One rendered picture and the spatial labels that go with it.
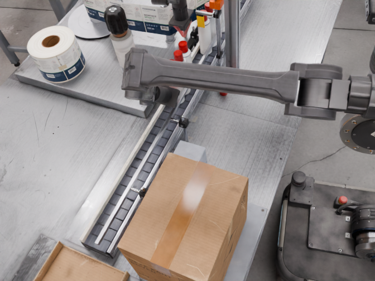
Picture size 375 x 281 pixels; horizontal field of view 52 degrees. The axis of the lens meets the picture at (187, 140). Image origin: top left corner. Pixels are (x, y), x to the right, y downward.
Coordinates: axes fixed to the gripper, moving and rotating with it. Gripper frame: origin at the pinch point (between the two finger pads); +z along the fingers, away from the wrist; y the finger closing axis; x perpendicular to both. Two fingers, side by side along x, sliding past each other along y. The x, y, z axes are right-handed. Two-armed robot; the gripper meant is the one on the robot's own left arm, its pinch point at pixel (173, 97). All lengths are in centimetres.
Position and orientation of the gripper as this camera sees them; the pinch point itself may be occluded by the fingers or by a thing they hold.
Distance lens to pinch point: 146.3
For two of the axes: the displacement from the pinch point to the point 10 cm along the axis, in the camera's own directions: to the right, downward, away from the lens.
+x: -2.6, 9.6, 1.2
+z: 3.1, -0.3, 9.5
